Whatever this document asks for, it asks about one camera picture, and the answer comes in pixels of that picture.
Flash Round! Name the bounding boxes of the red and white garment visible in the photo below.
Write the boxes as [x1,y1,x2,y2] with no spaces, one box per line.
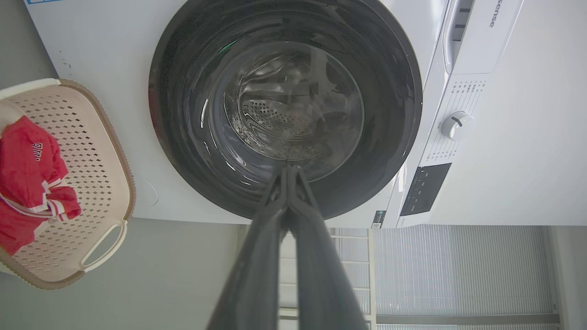
[0,115,82,256]

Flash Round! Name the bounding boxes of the white washer control knob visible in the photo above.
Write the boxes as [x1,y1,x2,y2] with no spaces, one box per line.
[441,111,476,142]

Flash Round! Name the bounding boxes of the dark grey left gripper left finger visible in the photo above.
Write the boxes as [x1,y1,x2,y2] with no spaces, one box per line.
[206,165,289,330]

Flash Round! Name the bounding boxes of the black washer display panel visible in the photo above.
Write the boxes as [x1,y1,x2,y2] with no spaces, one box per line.
[400,163,452,217]

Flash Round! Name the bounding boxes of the white window blinds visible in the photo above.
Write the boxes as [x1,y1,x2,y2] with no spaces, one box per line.
[331,225,558,330]

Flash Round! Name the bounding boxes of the round black glass washer door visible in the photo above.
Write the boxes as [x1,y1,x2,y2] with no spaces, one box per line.
[148,0,423,220]

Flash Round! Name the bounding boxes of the beige perforated laundry basket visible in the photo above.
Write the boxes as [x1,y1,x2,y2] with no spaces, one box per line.
[0,78,136,290]

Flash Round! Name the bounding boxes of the white front-load washing machine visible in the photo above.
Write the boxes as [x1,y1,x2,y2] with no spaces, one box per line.
[23,0,587,229]

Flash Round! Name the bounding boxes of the white window frame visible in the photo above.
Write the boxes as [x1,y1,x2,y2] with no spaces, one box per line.
[279,228,561,330]

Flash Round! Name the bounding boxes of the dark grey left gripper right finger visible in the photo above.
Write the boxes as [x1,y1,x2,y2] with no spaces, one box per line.
[288,165,368,330]

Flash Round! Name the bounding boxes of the white detergent drawer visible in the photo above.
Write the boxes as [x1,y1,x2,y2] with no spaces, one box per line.
[443,0,524,76]

